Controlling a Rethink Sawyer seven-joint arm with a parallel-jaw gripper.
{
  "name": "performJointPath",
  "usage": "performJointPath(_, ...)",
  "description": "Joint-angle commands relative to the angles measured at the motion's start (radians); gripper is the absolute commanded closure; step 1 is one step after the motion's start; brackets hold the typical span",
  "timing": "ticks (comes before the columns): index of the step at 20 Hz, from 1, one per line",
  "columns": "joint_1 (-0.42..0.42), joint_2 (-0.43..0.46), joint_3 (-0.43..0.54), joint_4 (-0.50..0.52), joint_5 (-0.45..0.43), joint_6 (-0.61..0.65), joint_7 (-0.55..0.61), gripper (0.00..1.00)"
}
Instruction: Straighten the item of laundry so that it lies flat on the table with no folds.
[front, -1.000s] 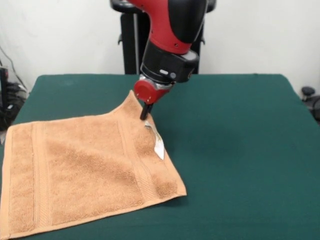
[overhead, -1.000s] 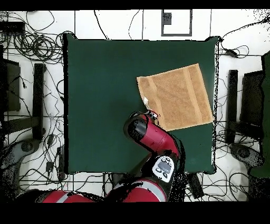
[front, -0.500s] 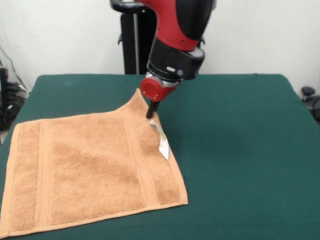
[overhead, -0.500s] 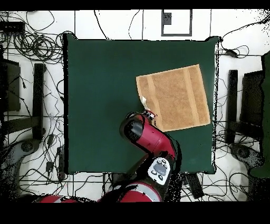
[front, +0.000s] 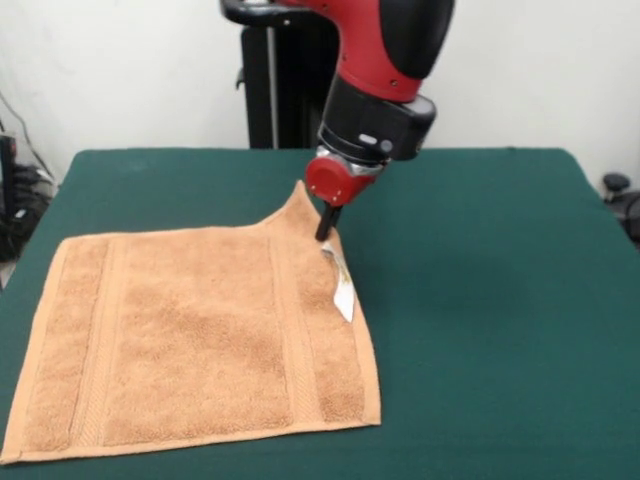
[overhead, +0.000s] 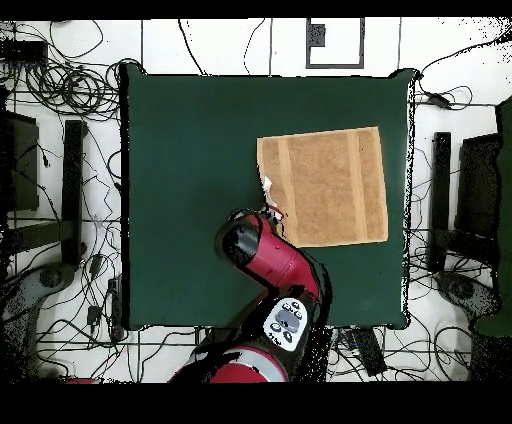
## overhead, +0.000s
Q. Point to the tan terry towel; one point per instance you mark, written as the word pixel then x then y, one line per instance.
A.
pixel 328 188

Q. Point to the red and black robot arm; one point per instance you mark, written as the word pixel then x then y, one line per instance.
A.
pixel 272 260

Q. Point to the flat black box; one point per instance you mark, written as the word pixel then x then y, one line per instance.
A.
pixel 24 51

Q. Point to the dark green table cloth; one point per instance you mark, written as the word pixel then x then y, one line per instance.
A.
pixel 180 160

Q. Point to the black rectangular box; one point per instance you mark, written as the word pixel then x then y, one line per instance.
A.
pixel 370 352

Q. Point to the black power strip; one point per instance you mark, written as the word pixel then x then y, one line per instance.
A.
pixel 116 304

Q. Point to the black inline power adapter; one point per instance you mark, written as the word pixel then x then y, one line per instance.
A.
pixel 439 100

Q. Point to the grey chair base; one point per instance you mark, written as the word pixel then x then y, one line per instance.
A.
pixel 28 288
pixel 462 290

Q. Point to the long black bar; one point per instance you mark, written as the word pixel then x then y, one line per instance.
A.
pixel 73 192

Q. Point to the large black case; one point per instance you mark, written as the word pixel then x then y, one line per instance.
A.
pixel 478 184

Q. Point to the small black power adapter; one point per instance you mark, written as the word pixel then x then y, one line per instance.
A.
pixel 94 315

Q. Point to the dark green fabric sheet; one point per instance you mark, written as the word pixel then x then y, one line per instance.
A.
pixel 504 200

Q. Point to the black monitor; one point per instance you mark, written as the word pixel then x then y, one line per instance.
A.
pixel 20 160

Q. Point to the dark grey square frame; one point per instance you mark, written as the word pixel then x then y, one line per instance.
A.
pixel 316 36

